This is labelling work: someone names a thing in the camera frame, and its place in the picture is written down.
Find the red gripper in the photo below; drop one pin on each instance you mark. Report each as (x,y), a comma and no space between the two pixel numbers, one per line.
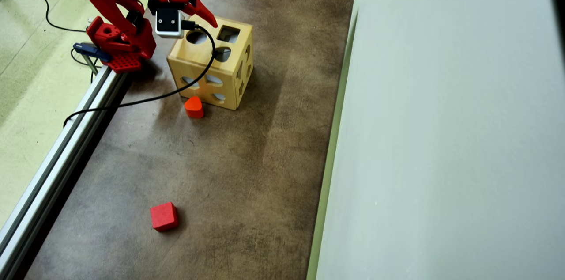
(199,9)

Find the red robot arm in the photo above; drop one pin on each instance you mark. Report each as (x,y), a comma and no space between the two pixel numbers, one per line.
(128,46)

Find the wooden shape sorter box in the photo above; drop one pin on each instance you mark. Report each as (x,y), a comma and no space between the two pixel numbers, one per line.
(207,66)

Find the orange teardrop block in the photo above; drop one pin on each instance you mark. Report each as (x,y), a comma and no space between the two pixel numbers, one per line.
(194,107)

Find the blue clamp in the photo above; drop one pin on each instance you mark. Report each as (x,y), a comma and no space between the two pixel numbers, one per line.
(92,51)

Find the red cube block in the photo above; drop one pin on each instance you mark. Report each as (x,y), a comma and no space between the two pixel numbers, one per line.
(164,217)

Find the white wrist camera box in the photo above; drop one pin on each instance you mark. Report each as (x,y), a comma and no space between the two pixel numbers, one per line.
(169,24)

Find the aluminium extrusion rail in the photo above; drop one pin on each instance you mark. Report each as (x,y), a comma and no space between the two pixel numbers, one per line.
(57,160)

